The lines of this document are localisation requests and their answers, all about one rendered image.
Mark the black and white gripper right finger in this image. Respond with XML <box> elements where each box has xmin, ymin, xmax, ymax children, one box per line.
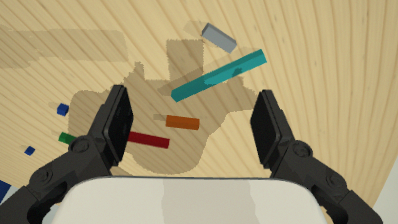
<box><xmin>250</xmin><ymin>89</ymin><xmax>383</xmax><ymax>224</ymax></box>

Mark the turquoise rod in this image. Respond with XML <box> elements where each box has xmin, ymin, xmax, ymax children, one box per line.
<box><xmin>171</xmin><ymin>49</ymin><xmax>267</xmax><ymax>102</ymax></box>

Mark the small dark blue cube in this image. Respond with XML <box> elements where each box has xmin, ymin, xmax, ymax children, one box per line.
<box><xmin>24</xmin><ymin>146</ymin><xmax>35</xmax><ymax>156</ymax></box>
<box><xmin>57</xmin><ymin>103</ymin><xmax>69</xmax><ymax>116</ymax></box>

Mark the orange rod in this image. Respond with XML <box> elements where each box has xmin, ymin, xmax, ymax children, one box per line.
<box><xmin>166</xmin><ymin>115</ymin><xmax>200</xmax><ymax>130</ymax></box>

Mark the red rod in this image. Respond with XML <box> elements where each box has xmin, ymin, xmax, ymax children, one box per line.
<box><xmin>128</xmin><ymin>131</ymin><xmax>170</xmax><ymax>149</ymax></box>

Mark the green rod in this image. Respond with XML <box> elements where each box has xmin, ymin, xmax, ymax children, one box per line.
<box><xmin>58</xmin><ymin>132</ymin><xmax>75</xmax><ymax>145</ymax></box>

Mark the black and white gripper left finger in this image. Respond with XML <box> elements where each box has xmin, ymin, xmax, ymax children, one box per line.
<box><xmin>0</xmin><ymin>85</ymin><xmax>134</xmax><ymax>224</ymax></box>

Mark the grey rectangular block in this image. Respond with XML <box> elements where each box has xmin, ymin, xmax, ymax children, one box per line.
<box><xmin>202</xmin><ymin>22</ymin><xmax>237</xmax><ymax>54</ymax></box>

